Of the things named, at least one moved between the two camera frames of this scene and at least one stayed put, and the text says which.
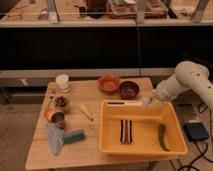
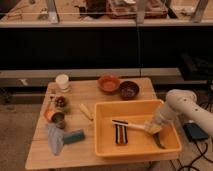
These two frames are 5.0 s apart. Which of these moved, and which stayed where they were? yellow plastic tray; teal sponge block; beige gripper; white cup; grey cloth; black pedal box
Moved: beige gripper; yellow plastic tray
Stayed: black pedal box; white cup; teal sponge block; grey cloth
